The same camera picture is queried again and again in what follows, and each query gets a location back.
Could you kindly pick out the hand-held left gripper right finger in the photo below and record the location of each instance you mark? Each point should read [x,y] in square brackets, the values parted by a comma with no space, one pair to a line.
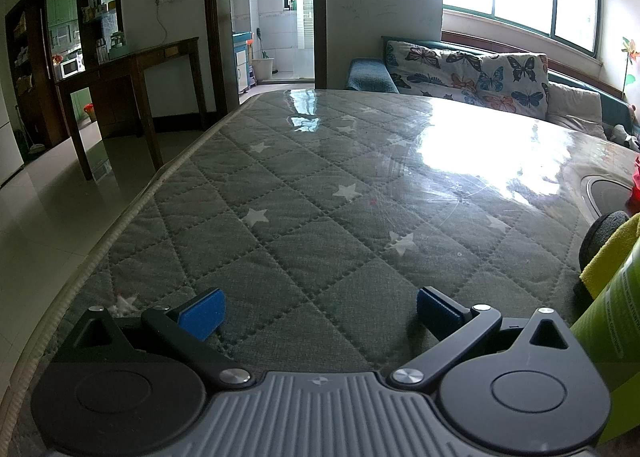
[440,312]

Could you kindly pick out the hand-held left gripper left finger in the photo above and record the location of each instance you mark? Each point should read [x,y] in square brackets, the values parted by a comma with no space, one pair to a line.
[202,314]

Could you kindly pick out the green spray can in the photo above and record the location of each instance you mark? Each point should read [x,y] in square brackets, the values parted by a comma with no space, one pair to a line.
[615,327]

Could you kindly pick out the yellow and grey cleaning cloth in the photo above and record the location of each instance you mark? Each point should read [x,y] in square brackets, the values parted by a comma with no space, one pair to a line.
[607,257]

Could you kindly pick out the grey quilted star tablecloth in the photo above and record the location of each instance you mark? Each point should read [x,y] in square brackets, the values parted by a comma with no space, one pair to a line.
[300,217]

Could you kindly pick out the built-in round black cooker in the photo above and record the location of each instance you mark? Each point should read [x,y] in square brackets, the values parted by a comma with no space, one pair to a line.
[607,194]

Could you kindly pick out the red object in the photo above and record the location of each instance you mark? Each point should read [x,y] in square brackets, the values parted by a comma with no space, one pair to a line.
[636,187]

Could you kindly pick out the broom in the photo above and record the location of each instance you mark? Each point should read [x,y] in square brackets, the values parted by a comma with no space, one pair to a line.
[35,148]

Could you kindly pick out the white cushion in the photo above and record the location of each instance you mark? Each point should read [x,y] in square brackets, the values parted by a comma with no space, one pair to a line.
[572,107]

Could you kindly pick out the butterfly pattern cushion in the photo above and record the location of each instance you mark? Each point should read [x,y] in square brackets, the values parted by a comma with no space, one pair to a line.
[450,64]

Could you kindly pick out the blue armrest cover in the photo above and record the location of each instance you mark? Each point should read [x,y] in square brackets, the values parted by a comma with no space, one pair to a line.
[367,74]

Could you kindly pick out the white bucket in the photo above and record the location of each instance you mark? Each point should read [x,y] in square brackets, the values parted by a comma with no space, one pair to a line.
[262,69]

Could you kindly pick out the grey plush toy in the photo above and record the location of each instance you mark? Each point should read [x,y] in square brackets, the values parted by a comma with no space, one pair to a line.
[620,134]

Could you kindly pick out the blue and white cabinet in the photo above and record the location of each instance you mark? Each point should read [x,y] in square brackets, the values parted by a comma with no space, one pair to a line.
[241,64]

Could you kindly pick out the white fridge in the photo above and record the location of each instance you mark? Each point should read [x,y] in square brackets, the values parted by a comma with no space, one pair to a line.
[7,142]

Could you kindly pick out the teal sofa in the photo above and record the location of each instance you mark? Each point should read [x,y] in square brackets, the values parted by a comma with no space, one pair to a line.
[615,112]

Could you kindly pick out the dark wooden console table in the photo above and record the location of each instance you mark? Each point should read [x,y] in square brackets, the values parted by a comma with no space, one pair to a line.
[145,53]

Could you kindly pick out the white microwave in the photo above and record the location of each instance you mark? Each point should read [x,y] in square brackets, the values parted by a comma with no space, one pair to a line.
[70,68]

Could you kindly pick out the dark wooden shelf unit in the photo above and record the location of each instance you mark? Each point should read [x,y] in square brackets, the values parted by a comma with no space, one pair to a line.
[32,92]

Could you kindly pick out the colourful pinwheel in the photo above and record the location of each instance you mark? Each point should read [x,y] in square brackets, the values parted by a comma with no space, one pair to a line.
[631,51]

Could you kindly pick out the dark wooden door frame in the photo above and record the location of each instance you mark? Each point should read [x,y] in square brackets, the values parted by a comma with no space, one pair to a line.
[215,12]

